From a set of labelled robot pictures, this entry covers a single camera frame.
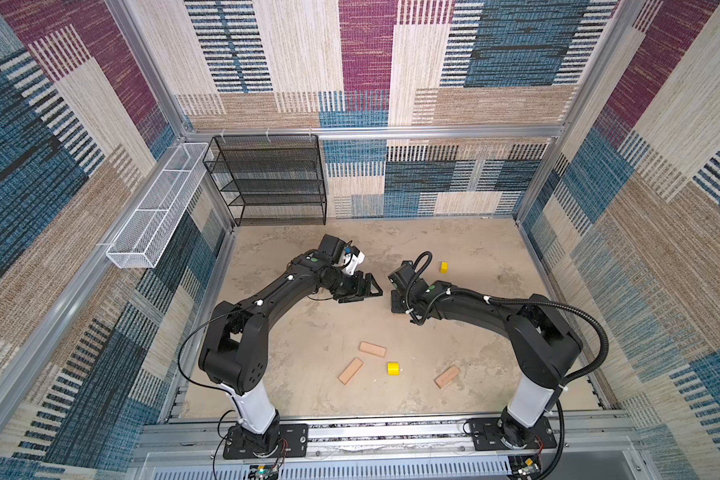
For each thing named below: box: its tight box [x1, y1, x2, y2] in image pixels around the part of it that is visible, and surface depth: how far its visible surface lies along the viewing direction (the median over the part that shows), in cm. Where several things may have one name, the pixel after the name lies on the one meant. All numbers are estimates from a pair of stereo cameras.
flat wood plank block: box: [358, 341, 387, 358], surface depth 89 cm
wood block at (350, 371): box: [337, 357, 364, 385], surface depth 85 cm
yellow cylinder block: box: [387, 362, 401, 376], surface depth 85 cm
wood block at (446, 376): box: [434, 364, 461, 389], surface depth 85 cm
